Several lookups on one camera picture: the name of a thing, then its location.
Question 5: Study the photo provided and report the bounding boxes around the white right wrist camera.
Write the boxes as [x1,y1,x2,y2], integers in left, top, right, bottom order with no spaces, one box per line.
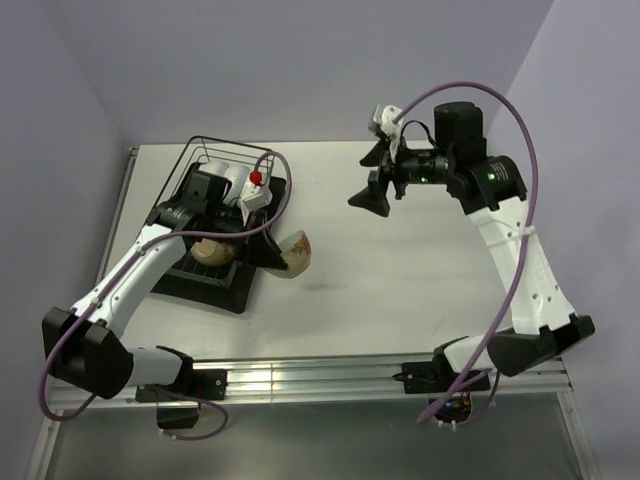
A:
[368,104,404,158]

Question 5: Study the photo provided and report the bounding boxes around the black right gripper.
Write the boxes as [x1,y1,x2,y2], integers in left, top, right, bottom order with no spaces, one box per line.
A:
[347,132,454,217]

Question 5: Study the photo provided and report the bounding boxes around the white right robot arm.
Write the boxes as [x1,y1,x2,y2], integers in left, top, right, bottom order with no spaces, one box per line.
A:
[348,102,595,390]

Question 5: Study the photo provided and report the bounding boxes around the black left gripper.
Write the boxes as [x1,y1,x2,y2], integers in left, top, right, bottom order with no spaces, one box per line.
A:
[206,207,288,270]

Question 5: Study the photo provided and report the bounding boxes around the cream bowl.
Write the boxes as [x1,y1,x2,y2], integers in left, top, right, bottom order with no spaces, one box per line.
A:
[190,239,236,267]

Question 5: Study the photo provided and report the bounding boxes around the aluminium front rail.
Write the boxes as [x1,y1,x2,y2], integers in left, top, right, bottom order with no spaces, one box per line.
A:
[48,354,573,413]

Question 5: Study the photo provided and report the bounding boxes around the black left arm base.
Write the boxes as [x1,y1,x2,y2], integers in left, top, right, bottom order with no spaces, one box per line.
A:
[134,369,229,441]

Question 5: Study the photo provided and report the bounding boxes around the black wire dish rack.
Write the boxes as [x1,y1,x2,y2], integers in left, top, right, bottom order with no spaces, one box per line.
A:
[147,135,288,288]

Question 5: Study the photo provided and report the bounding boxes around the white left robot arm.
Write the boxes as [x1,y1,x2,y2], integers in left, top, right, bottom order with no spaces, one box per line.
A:
[42,164,291,399]

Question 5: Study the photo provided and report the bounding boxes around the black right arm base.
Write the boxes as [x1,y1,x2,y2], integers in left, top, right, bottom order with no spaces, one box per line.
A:
[393,360,491,423]

